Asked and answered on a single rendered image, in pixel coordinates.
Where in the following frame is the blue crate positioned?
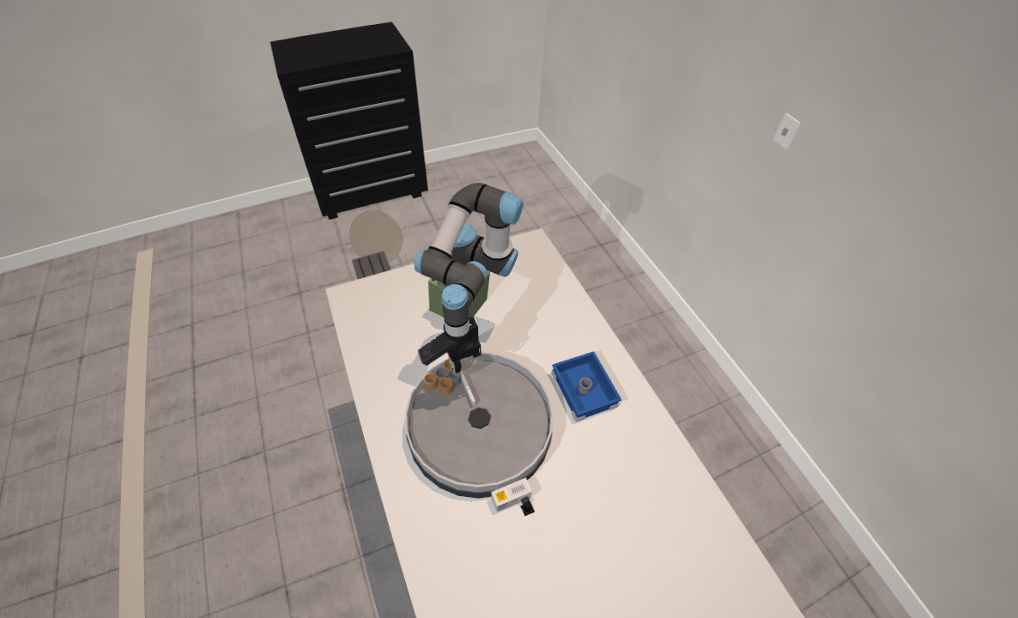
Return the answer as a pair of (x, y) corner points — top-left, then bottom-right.
(551, 352), (621, 422)

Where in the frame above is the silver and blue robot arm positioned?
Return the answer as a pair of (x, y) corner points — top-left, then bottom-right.
(415, 183), (524, 366)

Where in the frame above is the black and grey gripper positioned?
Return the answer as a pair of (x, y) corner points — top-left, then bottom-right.
(444, 317), (482, 376)

